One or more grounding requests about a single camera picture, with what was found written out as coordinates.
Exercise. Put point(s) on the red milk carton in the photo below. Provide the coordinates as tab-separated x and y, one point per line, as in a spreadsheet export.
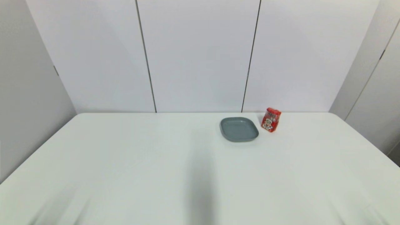
271	120

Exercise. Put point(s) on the grey rounded plate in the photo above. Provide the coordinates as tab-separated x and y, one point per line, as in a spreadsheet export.
239	129

